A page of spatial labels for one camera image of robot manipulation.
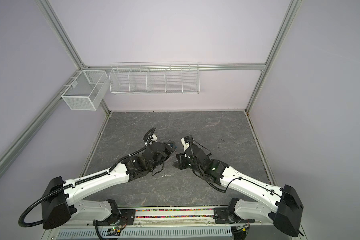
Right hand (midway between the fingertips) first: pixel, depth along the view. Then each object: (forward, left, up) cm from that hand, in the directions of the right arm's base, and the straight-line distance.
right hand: (176, 157), depth 74 cm
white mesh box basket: (+46, +63, +7) cm, 78 cm away
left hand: (+4, 0, +2) cm, 5 cm away
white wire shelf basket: (+58, 0, +8) cm, 58 cm away
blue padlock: (+4, +2, +4) cm, 6 cm away
